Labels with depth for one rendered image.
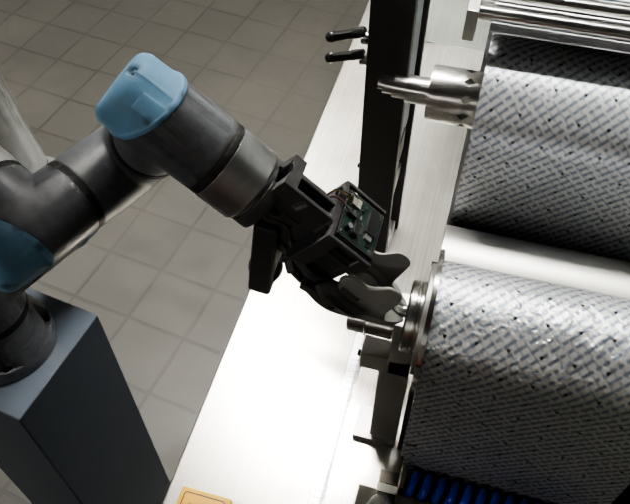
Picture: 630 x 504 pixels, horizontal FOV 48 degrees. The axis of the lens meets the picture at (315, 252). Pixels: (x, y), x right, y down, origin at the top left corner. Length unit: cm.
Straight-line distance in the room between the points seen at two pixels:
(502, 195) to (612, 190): 12
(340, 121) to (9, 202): 91
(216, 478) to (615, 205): 62
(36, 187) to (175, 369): 154
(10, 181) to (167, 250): 177
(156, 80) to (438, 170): 85
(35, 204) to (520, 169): 49
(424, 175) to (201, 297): 112
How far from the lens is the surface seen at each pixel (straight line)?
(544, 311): 69
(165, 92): 61
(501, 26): 78
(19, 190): 67
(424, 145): 142
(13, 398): 116
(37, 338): 115
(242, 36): 329
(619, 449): 77
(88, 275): 243
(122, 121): 61
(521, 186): 82
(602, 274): 84
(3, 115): 100
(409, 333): 70
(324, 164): 137
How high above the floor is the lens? 185
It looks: 51 degrees down
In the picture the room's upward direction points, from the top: straight up
